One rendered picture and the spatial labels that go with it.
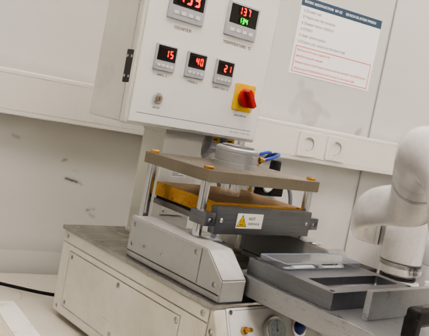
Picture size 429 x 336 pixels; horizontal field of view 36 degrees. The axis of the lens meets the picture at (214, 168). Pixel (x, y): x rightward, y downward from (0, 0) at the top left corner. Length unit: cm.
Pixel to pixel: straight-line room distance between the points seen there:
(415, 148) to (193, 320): 42
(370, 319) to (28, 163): 93
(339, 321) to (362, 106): 120
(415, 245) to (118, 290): 61
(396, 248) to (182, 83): 55
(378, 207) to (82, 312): 59
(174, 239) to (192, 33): 41
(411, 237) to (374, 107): 74
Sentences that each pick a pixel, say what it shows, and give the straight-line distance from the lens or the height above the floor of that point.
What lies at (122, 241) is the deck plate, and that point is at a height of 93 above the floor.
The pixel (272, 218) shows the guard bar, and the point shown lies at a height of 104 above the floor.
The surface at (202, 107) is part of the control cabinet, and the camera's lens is 127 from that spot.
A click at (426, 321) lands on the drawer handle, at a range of 87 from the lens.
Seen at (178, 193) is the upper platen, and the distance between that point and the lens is 113.
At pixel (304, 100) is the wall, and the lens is 187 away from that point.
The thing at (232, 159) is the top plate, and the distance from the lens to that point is 114.
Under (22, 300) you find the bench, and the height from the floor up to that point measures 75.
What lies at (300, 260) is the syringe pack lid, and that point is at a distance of 101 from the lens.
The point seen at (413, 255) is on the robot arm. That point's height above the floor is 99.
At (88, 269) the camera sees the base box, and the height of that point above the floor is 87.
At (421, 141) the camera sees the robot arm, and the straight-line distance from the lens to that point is 104.
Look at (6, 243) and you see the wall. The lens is 159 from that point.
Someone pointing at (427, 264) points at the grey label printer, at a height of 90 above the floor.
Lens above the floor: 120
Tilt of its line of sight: 5 degrees down
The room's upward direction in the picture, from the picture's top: 11 degrees clockwise
